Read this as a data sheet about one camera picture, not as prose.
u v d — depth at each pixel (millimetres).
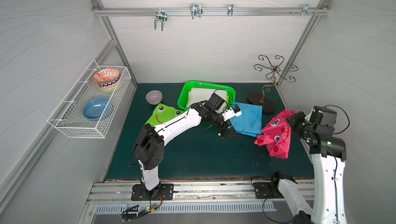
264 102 1076
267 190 734
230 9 753
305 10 765
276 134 752
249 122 974
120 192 746
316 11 784
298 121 597
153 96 1076
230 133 675
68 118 586
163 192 734
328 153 422
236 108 688
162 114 1011
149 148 455
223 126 685
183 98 1038
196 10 764
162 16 784
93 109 664
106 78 733
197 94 1087
